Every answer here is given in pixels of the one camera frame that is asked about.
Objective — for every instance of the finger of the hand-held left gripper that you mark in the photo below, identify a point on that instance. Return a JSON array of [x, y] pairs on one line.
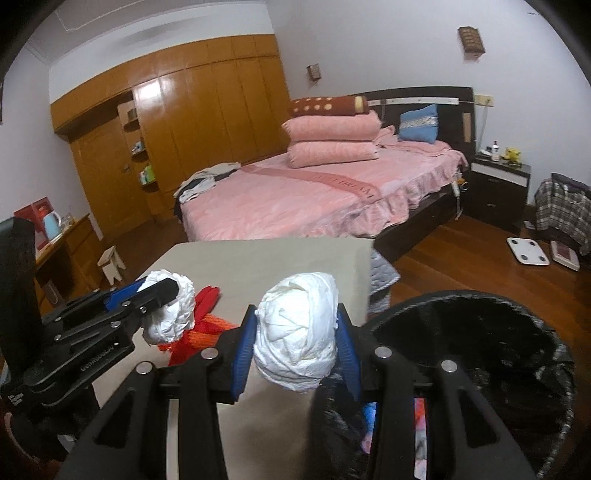
[[159, 293], [122, 293]]

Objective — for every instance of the dark garment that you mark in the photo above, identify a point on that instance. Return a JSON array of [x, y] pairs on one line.
[[570, 182]]

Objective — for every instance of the colourful printed wrapper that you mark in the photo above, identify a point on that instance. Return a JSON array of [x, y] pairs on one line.
[[420, 438]]

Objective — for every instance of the small wooden stool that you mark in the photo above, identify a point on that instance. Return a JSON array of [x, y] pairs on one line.
[[111, 265]]

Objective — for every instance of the white bathroom scale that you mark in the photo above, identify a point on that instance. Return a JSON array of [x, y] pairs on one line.
[[527, 250]]

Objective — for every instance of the wooden wall lamp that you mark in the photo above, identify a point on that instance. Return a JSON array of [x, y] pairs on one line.
[[471, 40], [314, 71]]

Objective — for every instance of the white power strip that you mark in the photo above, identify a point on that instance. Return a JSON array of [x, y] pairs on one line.
[[458, 188]]

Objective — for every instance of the dark nightstand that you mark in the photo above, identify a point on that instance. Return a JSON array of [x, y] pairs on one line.
[[496, 198]]

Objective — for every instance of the brown dotted bolster pillow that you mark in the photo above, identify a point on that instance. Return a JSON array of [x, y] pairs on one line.
[[323, 105]]

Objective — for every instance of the blue pillow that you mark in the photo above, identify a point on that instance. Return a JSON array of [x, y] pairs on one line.
[[418, 124]]

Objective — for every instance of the dark wooden bed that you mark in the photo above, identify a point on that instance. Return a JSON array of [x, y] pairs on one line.
[[415, 226]]

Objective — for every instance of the orange foam mesh net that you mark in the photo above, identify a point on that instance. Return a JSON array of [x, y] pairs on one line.
[[203, 334]]

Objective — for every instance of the blue plastic wrapper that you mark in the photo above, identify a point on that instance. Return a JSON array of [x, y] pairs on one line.
[[369, 413]]

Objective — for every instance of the white lotion bottle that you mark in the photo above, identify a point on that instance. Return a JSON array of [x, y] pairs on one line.
[[496, 151]]

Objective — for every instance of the white tissue ball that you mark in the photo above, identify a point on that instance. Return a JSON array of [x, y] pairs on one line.
[[295, 327], [173, 318]]

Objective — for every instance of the trash bin with black bag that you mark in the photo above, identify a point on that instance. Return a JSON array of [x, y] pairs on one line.
[[485, 350]]

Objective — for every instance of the wooden wardrobe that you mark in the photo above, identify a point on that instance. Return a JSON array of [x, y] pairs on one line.
[[207, 115]]

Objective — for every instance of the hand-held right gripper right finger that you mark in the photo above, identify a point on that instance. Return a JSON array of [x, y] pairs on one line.
[[348, 355]]

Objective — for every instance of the pink bedspread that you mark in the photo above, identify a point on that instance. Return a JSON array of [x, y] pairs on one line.
[[300, 203]]

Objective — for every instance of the plaid cloth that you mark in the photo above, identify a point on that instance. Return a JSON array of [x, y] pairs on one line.
[[561, 212]]

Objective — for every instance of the folded pink quilt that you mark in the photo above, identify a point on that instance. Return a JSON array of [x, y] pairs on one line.
[[332, 154], [330, 127]]

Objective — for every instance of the light blue electric kettle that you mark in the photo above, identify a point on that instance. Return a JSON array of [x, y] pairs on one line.
[[53, 226]]

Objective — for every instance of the pile of clothes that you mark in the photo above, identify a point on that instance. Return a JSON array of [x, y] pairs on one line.
[[203, 182]]

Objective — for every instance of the yellow plush toy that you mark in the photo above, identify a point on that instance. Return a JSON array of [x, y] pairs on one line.
[[512, 155]]

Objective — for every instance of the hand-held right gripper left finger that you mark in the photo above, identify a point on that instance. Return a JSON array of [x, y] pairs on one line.
[[244, 355]]

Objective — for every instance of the square scale with dark centre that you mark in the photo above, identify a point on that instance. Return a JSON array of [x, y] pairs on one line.
[[565, 254]]

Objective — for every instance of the wall socket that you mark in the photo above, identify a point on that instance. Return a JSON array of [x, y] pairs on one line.
[[484, 99]]

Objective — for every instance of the wooden side desk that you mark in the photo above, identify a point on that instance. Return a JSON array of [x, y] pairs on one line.
[[74, 258]]

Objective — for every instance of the grey quilted mat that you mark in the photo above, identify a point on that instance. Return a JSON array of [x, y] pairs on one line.
[[383, 277]]

